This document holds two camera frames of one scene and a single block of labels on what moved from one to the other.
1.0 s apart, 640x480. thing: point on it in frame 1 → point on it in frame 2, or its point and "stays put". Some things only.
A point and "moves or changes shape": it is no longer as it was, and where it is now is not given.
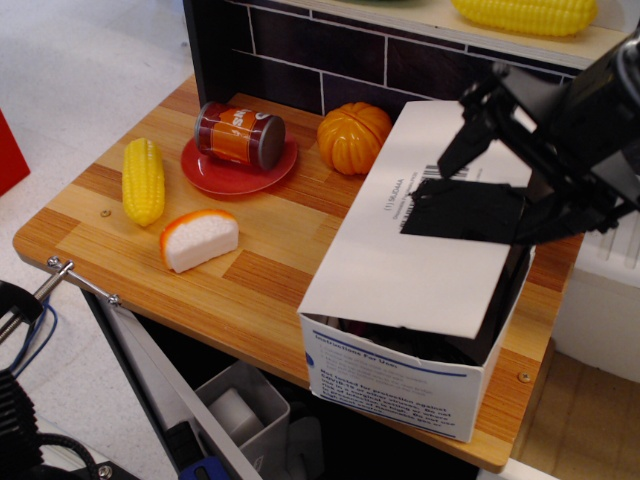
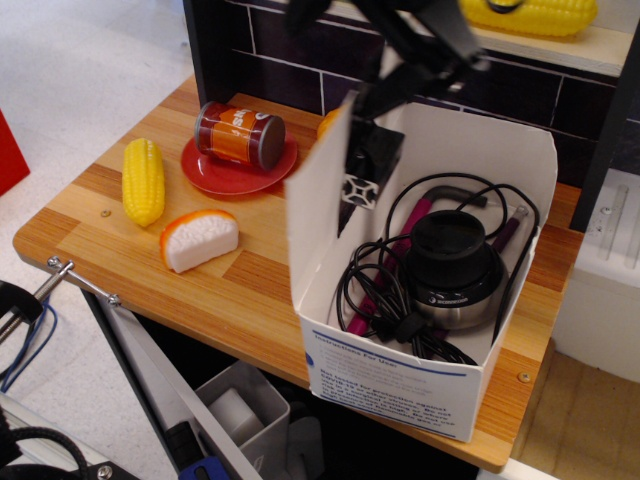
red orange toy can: x=240 y=134 stays put
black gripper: x=573 y=130 → x=432 y=37
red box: x=13 y=166 stays put
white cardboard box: x=409 y=326 moves or changes shape
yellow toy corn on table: x=143 y=180 stays put
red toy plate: x=210 y=175 stays put
